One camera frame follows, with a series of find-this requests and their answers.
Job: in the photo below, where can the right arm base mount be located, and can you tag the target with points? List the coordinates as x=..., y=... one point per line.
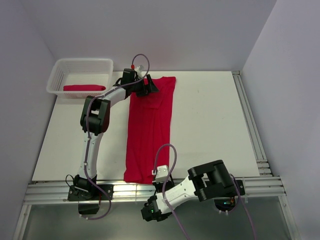
x=228, y=204

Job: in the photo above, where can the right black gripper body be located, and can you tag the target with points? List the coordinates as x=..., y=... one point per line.
x=159, y=186

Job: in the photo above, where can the red t shirt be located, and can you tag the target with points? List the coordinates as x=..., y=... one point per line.
x=84, y=88
x=149, y=127

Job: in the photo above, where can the white plastic basket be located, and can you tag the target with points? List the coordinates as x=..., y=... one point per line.
x=80, y=71

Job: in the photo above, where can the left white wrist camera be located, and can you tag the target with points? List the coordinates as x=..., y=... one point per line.
x=139, y=71

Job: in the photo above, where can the rolled red t shirt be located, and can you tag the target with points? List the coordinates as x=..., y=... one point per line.
x=84, y=88

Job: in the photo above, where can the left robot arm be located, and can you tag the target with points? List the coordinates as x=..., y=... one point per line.
x=95, y=120

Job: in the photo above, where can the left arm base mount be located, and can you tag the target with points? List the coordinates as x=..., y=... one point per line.
x=89, y=198

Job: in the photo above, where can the aluminium front rail frame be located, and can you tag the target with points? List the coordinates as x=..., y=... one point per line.
x=56, y=192

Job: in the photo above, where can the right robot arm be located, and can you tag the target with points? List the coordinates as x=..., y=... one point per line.
x=203, y=182

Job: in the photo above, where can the aluminium right rail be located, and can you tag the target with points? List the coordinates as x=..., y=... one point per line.
x=258, y=149

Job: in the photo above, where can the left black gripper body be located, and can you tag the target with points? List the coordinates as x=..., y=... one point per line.
x=139, y=88

